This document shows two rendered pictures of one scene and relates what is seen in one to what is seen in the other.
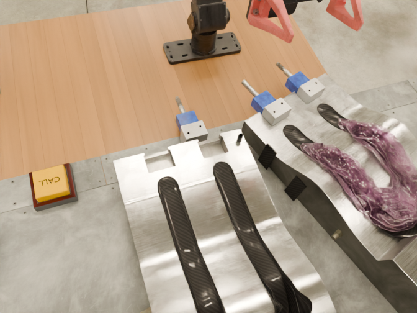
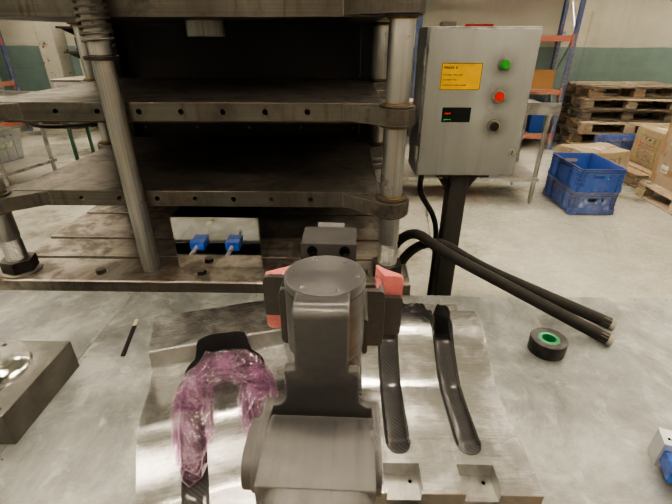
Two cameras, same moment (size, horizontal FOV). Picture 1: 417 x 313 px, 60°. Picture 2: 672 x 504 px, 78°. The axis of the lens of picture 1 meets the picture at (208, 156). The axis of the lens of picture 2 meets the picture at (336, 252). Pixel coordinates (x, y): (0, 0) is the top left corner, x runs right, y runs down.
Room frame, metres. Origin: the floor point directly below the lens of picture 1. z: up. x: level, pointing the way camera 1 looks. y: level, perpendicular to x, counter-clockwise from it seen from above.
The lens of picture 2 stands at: (0.74, 0.10, 1.45)
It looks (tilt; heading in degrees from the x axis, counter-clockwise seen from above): 28 degrees down; 210
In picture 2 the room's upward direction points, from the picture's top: straight up
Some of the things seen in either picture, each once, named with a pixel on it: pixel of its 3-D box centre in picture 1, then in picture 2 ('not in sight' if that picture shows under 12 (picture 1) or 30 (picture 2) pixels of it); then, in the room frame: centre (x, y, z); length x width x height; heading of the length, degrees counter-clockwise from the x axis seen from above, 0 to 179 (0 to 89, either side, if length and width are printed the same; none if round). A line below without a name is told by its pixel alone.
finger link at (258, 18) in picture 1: (285, 10); (366, 290); (0.39, -0.06, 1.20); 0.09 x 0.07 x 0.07; 28
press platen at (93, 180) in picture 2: not in sight; (229, 183); (-0.35, -1.00, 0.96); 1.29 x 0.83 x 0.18; 119
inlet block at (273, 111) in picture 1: (261, 100); not in sight; (0.53, -0.09, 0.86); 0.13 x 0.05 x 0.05; 46
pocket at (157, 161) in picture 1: (159, 164); (476, 487); (0.32, 0.09, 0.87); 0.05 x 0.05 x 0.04; 29
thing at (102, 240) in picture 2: not in sight; (231, 231); (-0.34, -1.01, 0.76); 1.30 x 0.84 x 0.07; 119
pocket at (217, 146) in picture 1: (211, 150); (401, 485); (0.37, 0.00, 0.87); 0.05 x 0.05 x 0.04; 29
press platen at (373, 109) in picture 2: not in sight; (221, 116); (-0.35, -1.00, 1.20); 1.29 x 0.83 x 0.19; 119
